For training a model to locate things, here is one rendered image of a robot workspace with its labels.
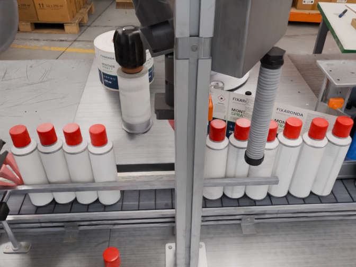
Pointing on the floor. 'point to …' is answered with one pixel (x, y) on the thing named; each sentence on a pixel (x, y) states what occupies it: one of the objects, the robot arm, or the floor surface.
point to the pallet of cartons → (53, 15)
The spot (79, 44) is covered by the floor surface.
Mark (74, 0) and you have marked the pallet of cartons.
